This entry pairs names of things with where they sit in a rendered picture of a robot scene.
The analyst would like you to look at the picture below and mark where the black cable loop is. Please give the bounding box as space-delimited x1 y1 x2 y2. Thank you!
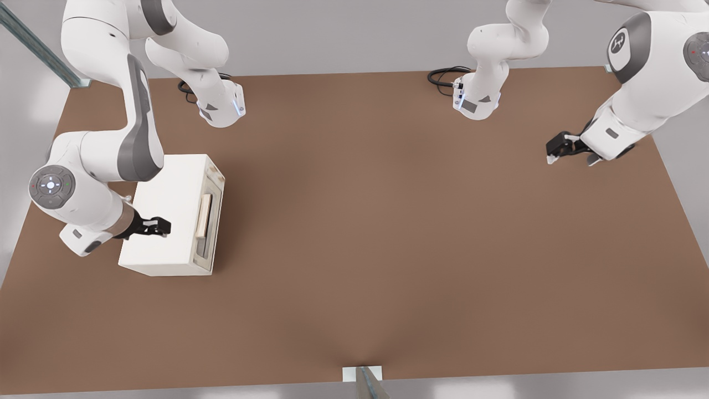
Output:
177 72 234 105
427 66 473 98

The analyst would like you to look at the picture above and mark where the white oven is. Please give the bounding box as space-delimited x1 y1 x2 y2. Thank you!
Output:
118 154 225 277

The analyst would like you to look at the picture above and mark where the white oven door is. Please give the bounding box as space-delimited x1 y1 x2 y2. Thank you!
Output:
191 155 225 274

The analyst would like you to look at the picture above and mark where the pale oven door handle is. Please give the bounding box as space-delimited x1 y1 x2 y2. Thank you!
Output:
195 193 213 241

